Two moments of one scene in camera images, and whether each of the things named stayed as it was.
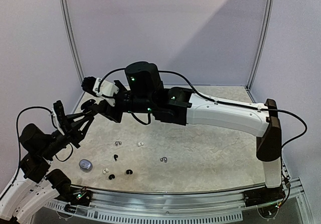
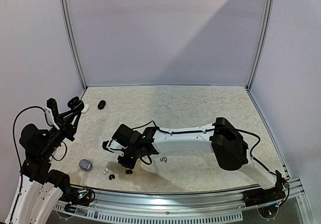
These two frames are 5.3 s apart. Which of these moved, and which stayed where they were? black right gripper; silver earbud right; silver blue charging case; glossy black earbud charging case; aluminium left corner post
Moved: black right gripper; glossy black earbud charging case
Stayed: aluminium left corner post; silver earbud right; silver blue charging case
